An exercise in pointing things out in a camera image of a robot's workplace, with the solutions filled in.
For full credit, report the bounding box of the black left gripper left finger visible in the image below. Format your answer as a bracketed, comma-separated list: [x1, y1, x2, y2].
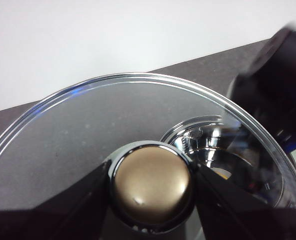
[0, 161, 118, 240]

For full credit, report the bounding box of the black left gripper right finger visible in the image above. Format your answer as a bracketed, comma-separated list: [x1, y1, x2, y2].
[194, 161, 296, 240]

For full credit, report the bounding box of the glass lid with green knob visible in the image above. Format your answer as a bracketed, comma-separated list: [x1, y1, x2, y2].
[0, 72, 296, 240]

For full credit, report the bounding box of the pale green electric steamer pot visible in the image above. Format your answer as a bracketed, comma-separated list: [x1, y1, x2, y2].
[160, 114, 296, 210]

